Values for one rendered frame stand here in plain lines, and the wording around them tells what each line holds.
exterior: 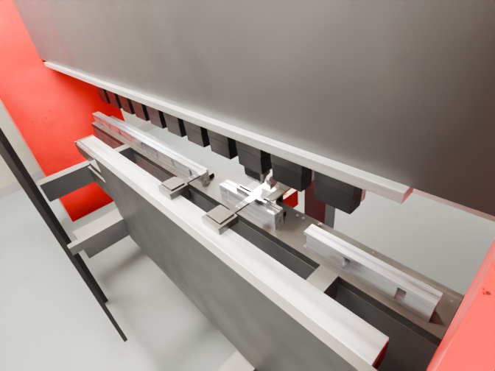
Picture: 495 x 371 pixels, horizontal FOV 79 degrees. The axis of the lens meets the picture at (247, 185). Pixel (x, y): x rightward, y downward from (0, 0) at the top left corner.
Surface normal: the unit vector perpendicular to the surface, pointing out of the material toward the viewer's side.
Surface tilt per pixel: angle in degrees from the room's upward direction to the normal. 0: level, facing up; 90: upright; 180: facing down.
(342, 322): 0
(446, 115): 90
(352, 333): 0
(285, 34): 90
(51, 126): 90
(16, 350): 0
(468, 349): 90
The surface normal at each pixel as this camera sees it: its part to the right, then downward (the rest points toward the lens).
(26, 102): 0.69, 0.36
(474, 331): -0.72, 0.46
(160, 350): -0.11, -0.81
